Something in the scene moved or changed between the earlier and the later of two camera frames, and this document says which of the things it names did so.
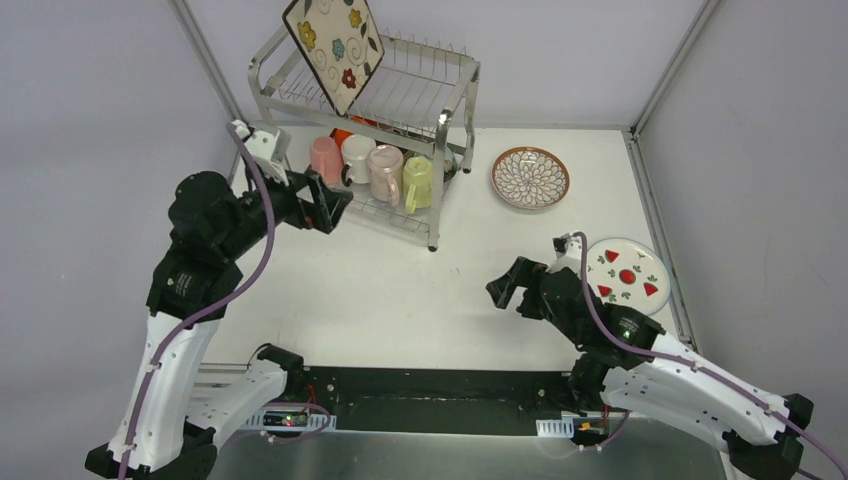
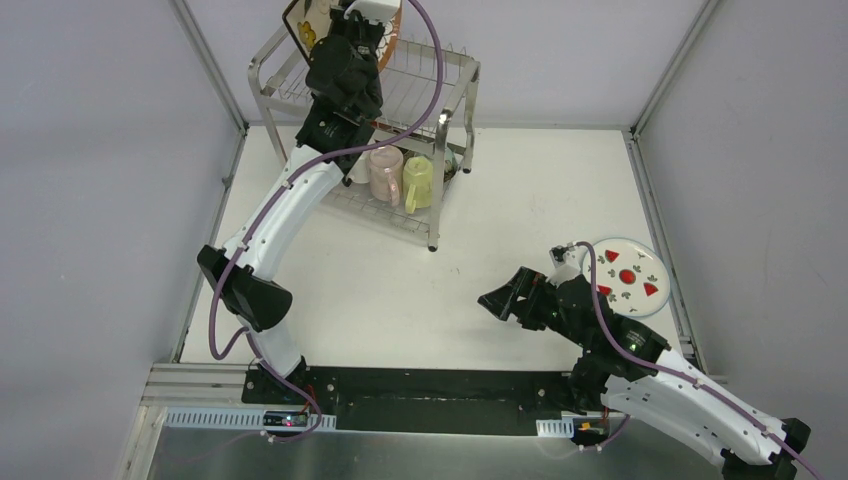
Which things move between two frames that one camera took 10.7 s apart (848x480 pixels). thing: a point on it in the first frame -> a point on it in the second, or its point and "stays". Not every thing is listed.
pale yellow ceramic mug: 417,183 stays
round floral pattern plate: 530,177 -> 389,31
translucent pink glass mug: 386,173 stays
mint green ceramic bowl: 450,165 stays
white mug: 358,150 stays
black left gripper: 310,201 -> 351,24
